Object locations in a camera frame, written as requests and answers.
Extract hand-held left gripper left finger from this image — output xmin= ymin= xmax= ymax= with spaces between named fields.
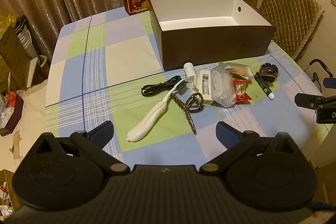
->
xmin=34 ymin=121 xmax=130 ymax=177

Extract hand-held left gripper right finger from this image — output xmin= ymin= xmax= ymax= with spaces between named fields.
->
xmin=201 ymin=121 xmax=300 ymax=175

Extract red snack packet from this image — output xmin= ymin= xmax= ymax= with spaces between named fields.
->
xmin=232 ymin=78 xmax=252 ymax=104

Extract clear plastic bag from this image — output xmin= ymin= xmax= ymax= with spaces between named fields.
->
xmin=211 ymin=62 xmax=237 ymax=108

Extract dark green tube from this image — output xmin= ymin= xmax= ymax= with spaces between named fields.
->
xmin=253 ymin=72 xmax=275 ymax=100

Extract white brush black bristles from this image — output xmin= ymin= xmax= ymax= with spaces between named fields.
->
xmin=127 ymin=79 xmax=190 ymax=144

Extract cream hair claw clip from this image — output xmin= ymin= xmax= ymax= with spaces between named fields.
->
xmin=190 ymin=70 xmax=214 ymax=106

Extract bag of cotton swabs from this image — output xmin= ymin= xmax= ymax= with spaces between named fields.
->
xmin=224 ymin=63 xmax=253 ymax=81

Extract small white bottle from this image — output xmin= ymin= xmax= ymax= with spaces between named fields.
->
xmin=183 ymin=62 xmax=196 ymax=83

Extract black cable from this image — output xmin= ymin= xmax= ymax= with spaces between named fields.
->
xmin=141 ymin=76 xmax=182 ymax=97

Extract brown cardboard box white inside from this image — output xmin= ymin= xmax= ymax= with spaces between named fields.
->
xmin=148 ymin=0 xmax=277 ymax=69

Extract quilted chair back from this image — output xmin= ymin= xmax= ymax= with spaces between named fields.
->
xmin=259 ymin=0 xmax=325 ymax=60

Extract dark maroon box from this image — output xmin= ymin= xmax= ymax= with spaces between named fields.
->
xmin=0 ymin=94 xmax=25 ymax=136

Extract brown cardboard carton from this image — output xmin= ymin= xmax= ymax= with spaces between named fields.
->
xmin=0 ymin=24 xmax=36 ymax=89

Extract grey metal bin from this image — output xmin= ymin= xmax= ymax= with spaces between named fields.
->
xmin=14 ymin=15 xmax=40 ymax=56

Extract yellow plastic bag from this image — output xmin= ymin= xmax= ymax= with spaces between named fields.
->
xmin=0 ymin=13 xmax=17 ymax=28

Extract metal frame with black grip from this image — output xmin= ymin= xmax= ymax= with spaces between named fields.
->
xmin=304 ymin=59 xmax=334 ymax=89

